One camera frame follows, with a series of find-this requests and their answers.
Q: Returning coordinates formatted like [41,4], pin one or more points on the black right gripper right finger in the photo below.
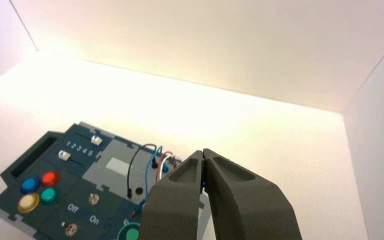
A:
[245,208]

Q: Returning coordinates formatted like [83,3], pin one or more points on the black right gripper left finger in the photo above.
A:
[173,205]

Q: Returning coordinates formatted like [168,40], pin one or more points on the red push button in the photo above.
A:
[50,179]

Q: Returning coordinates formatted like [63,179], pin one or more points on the green push button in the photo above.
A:
[49,195]

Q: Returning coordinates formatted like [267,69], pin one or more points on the yellow push button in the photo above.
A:
[28,202]

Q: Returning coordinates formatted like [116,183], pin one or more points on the blue push button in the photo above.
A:
[29,184]

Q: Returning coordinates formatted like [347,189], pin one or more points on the grey display screen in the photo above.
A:
[118,165]

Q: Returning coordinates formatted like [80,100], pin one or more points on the dark teal control box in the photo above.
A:
[79,185]

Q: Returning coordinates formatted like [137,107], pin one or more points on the silver metal toggle switch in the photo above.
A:
[70,229]
[93,198]

